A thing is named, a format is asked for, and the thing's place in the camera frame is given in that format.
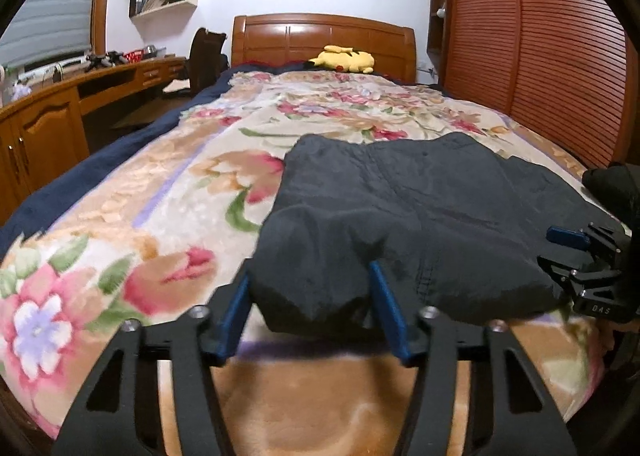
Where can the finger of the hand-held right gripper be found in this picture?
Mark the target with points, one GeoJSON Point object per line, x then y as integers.
{"type": "Point", "coordinates": [565, 235]}
{"type": "Point", "coordinates": [557, 272]}

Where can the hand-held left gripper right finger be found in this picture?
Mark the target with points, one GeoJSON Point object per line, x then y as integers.
{"type": "Point", "coordinates": [387, 317]}

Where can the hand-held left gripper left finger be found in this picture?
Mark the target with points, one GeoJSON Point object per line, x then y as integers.
{"type": "Point", "coordinates": [232, 317]}

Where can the dark cloth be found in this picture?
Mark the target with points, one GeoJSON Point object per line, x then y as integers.
{"type": "Point", "coordinates": [612, 191]}

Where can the floral blanket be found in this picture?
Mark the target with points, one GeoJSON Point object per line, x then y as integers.
{"type": "Point", "coordinates": [150, 186]}

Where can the wooden louvered wardrobe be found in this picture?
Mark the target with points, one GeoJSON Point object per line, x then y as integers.
{"type": "Point", "coordinates": [550, 35]}

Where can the navy bed sheet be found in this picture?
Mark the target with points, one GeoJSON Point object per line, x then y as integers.
{"type": "Point", "coordinates": [75, 170]}

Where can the dark chair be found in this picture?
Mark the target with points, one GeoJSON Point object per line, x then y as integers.
{"type": "Point", "coordinates": [202, 60]}

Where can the yellow plush toy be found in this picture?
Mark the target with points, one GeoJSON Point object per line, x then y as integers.
{"type": "Point", "coordinates": [345, 60]}

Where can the wooden desk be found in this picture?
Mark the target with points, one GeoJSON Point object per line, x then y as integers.
{"type": "Point", "coordinates": [40, 125]}

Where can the red box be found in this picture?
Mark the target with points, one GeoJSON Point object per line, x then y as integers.
{"type": "Point", "coordinates": [133, 55]}

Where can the wooden headboard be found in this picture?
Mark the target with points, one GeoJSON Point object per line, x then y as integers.
{"type": "Point", "coordinates": [300, 35]}

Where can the grey window blind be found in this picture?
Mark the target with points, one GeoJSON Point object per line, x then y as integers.
{"type": "Point", "coordinates": [50, 10]}

